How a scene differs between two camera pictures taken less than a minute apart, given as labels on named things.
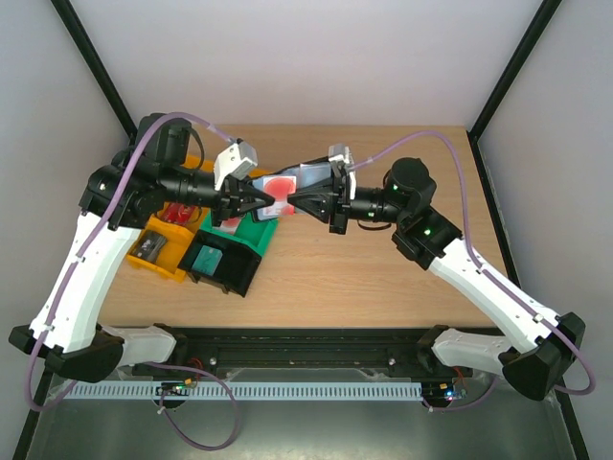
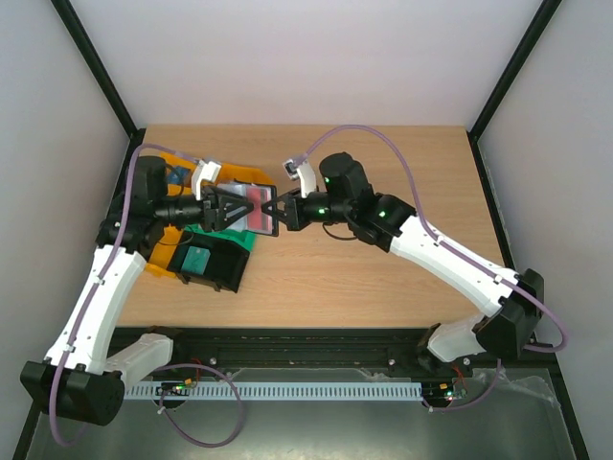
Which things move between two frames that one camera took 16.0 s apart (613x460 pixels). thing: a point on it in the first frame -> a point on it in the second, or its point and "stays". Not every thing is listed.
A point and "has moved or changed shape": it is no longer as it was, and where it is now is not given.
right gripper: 339,202 -> 292,211
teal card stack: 207,260 -> 195,261
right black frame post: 526,46 stays
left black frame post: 81,39 stays
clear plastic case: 307,174 has moved or changed shape
